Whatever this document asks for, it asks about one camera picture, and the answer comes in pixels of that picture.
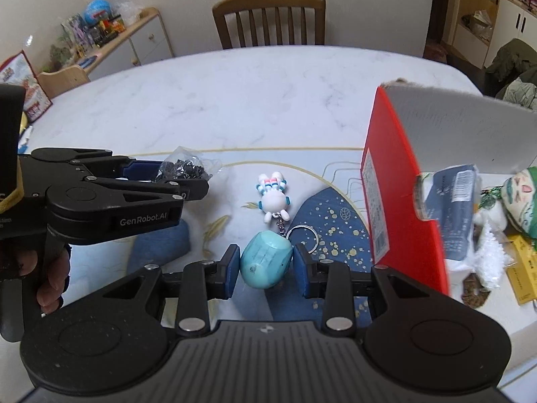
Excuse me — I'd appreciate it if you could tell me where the bag of black small parts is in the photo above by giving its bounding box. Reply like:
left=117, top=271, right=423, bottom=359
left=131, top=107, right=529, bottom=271
left=155, top=146, right=222, bottom=183

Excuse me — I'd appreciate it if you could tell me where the teal egg-shaped keychain toy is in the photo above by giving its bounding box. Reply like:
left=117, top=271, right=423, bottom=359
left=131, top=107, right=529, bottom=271
left=240, top=230, right=292, bottom=289

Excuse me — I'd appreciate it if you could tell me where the white rabbit keychain figure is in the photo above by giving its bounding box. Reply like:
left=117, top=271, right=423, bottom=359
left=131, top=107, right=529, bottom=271
left=256, top=171, right=290, bottom=224

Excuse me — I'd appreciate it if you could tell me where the brown scrunchie hair tie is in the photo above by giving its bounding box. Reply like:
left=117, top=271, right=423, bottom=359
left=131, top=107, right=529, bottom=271
left=459, top=272, right=494, bottom=308

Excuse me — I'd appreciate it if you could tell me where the white round plush keychain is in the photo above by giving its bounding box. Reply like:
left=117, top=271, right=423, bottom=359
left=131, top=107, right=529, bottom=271
left=473, top=201, right=508, bottom=235

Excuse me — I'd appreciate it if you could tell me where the yellow small carton box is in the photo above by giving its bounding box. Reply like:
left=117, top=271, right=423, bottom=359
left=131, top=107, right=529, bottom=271
left=507, top=235, right=537, bottom=305

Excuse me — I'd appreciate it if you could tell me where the green cartoon plush pouch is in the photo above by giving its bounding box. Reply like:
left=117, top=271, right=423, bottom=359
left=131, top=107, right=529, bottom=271
left=501, top=167, right=537, bottom=239

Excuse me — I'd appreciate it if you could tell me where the person's left hand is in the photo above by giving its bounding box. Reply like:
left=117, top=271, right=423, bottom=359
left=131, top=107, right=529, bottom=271
left=18, top=247, right=71, bottom=315

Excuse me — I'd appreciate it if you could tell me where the light wooden child chair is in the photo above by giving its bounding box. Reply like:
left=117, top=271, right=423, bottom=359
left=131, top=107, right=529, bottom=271
left=37, top=65, right=90, bottom=98

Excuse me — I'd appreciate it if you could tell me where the white sideboard cabinet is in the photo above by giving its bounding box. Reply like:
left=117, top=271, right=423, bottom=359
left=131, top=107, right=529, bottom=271
left=77, top=7, right=175, bottom=81

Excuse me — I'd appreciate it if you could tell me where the red snack package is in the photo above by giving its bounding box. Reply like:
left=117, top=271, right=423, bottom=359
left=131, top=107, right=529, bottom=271
left=0, top=51, right=52, bottom=123

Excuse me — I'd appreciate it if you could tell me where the blue globe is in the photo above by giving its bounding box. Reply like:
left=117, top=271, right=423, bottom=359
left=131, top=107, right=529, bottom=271
left=84, top=0, right=112, bottom=26

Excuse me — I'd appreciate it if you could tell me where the red cardboard shoe box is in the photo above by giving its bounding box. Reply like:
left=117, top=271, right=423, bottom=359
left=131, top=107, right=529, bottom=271
left=360, top=82, right=536, bottom=294

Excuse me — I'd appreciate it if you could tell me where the brown wooden chair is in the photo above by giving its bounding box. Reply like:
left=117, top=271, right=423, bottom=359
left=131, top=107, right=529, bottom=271
left=212, top=0, right=327, bottom=49

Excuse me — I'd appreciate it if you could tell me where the green jacket on chair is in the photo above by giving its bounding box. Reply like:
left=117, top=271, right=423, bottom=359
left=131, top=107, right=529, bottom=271
left=486, top=39, right=536, bottom=111

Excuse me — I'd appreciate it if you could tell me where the silver key ring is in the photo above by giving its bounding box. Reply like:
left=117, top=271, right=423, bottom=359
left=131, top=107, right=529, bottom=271
left=287, top=224, right=321, bottom=255

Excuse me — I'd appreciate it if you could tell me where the white wall cabinet unit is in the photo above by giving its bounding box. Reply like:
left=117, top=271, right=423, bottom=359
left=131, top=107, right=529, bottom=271
left=442, top=0, right=536, bottom=68

